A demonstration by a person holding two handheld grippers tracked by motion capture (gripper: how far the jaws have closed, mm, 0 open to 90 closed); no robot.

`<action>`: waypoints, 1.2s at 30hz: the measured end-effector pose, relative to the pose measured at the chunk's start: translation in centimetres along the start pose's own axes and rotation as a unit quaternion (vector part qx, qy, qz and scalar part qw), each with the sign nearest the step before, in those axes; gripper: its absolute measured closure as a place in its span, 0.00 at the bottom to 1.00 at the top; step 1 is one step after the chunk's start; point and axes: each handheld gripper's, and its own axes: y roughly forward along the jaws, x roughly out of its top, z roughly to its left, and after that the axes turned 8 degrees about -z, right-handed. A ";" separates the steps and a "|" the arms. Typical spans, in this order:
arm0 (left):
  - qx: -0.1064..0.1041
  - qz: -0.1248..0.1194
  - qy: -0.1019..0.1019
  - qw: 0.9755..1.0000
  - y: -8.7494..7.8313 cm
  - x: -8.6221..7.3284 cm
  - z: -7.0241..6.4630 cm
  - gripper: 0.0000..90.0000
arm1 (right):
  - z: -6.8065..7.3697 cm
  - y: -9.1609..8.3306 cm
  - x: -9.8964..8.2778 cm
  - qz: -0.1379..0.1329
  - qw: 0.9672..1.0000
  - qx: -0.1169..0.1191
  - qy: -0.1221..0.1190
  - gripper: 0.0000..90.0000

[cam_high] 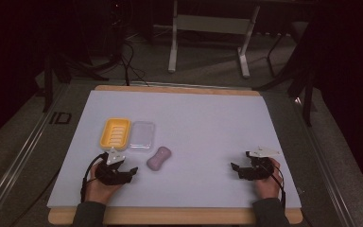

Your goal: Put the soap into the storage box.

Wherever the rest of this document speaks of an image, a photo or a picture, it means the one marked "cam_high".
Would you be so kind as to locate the person's left hand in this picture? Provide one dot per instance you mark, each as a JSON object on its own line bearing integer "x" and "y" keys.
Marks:
{"x": 99, "y": 189}

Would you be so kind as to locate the person's right hand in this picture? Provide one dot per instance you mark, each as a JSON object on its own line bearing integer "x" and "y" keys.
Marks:
{"x": 269, "y": 186}

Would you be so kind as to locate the clear plastic soap dish lid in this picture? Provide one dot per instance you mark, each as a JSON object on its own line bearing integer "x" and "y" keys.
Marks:
{"x": 141, "y": 136}

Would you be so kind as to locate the black tripod stand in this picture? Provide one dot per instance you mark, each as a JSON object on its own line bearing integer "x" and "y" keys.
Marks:
{"x": 63, "y": 69}

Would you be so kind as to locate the pink soap bar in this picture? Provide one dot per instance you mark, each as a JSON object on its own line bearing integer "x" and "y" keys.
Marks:
{"x": 159, "y": 158}

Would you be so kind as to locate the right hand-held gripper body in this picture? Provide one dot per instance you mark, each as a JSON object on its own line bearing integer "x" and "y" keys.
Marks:
{"x": 258, "y": 165}

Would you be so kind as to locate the white metal stand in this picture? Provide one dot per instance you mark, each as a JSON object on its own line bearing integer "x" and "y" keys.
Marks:
{"x": 211, "y": 34}

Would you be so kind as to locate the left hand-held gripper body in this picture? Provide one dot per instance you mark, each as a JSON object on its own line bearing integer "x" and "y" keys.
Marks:
{"x": 111, "y": 171}

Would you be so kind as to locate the black metal stand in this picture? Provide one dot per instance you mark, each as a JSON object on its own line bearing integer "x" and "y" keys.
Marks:
{"x": 299, "y": 85}

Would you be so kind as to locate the yellow soap dish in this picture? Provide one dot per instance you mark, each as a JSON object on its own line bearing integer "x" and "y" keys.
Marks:
{"x": 115, "y": 133}

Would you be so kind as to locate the white table mat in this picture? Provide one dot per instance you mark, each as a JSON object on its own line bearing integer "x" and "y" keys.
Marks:
{"x": 182, "y": 142}

